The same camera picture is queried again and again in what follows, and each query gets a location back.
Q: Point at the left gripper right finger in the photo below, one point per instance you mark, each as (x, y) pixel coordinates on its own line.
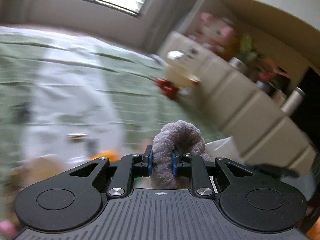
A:
(192, 167)

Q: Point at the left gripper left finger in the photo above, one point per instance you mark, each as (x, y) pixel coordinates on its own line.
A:
(127, 169)

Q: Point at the orange flower hair accessory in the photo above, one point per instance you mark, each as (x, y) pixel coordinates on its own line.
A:
(110, 154)

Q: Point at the purple fluffy scrunchie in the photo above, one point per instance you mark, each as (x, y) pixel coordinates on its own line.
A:
(175, 138)

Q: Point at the cream round-head toy figure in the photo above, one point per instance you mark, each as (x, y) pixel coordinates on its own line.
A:
(179, 72)

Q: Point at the green checked bed cover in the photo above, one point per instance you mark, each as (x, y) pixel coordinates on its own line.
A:
(58, 92)

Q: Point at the silver thermos bottle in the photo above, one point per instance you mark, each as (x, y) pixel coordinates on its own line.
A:
(293, 101)

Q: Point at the green potted plant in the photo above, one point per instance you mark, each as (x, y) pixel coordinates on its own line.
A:
(247, 52)

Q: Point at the pink plush bunny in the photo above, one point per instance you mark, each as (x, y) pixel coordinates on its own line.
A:
(216, 34)

